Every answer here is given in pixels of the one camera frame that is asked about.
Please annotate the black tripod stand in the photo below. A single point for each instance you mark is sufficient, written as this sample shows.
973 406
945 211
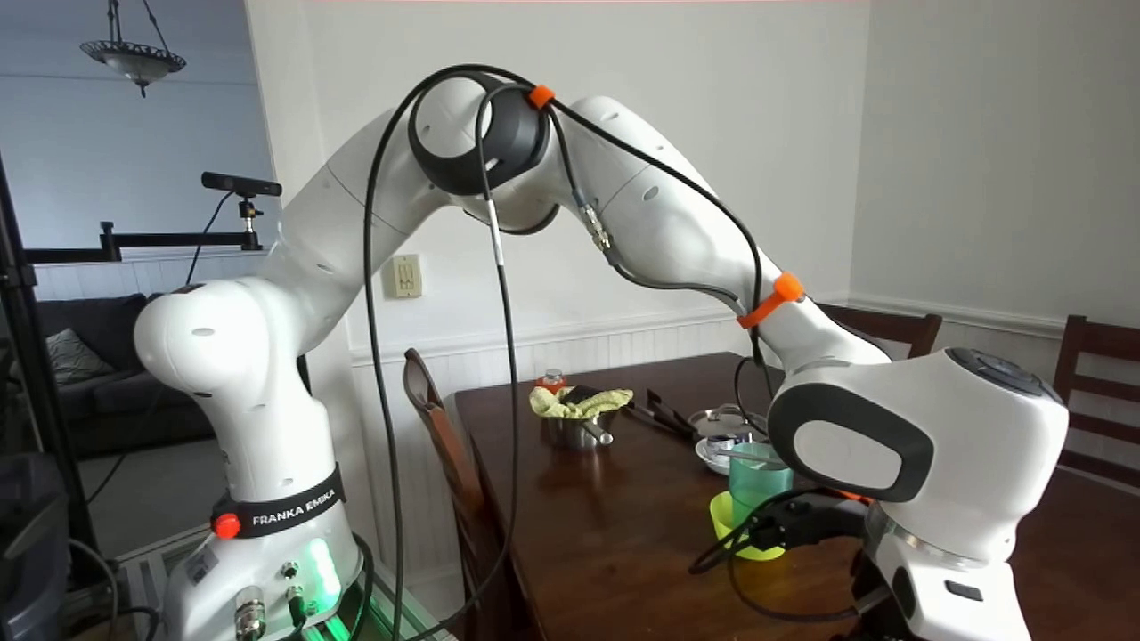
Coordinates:
29 379

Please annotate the robot mounting stand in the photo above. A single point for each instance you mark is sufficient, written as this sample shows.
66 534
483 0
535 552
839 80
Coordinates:
410 617

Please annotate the black spatula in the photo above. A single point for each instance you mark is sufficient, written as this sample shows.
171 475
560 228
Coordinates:
662 419

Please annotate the orange juice bottle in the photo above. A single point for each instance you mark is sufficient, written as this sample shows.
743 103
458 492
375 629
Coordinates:
549 384

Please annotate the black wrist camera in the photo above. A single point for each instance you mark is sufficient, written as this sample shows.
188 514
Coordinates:
819 521

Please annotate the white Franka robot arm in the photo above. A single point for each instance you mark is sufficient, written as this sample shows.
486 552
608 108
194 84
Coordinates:
662 216

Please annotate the grey sofa pillow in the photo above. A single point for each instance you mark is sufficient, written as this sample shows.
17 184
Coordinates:
73 356

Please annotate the white light switch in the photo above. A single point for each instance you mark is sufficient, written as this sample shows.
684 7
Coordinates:
403 274

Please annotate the white bowl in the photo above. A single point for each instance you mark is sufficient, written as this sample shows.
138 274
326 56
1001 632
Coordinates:
718 455

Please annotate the metal pot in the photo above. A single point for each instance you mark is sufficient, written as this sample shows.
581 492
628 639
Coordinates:
579 432

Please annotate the dark wooden chair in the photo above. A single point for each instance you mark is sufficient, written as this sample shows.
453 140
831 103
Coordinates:
458 475
1105 356
894 325

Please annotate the yellow-green cloth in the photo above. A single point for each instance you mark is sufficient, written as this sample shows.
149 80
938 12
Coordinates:
571 404

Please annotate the metal pot lid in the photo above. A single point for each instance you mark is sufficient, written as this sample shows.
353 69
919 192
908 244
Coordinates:
718 419

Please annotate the green plastic cup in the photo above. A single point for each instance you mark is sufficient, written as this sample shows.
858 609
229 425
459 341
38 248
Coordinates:
727 528

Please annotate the dark grey sofa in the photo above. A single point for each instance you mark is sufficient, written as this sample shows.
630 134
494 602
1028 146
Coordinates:
106 404

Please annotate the hanging chandelier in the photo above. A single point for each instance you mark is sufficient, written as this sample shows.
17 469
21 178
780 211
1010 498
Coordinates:
135 60

